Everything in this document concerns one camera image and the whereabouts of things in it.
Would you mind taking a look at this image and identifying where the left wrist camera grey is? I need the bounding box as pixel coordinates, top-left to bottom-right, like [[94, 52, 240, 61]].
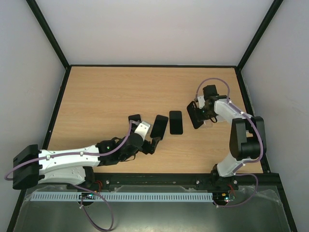
[[134, 121, 151, 140]]

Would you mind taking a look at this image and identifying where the black mounting rail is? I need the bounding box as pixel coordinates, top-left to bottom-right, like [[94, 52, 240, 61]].
[[80, 173, 239, 192]]

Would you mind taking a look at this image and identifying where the black phone case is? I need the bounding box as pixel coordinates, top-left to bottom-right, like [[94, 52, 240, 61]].
[[186, 101, 204, 129]]

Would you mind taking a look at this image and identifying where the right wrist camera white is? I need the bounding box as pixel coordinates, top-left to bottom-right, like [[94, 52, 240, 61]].
[[194, 96, 205, 109]]

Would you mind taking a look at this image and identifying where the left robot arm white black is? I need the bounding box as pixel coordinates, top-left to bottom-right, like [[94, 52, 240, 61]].
[[11, 132, 161, 190]]

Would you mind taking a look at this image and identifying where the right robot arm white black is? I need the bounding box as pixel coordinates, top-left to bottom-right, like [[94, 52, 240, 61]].
[[193, 85, 264, 189]]

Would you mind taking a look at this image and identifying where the black smartphone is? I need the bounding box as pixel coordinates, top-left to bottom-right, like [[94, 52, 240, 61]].
[[169, 111, 183, 135]]

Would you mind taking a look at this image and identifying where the light blue slotted cable duct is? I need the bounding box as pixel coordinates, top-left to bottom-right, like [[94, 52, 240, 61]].
[[29, 192, 213, 203]]

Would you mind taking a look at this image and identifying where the clear phone case with ring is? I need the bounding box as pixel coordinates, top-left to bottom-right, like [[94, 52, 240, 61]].
[[203, 119, 214, 128]]

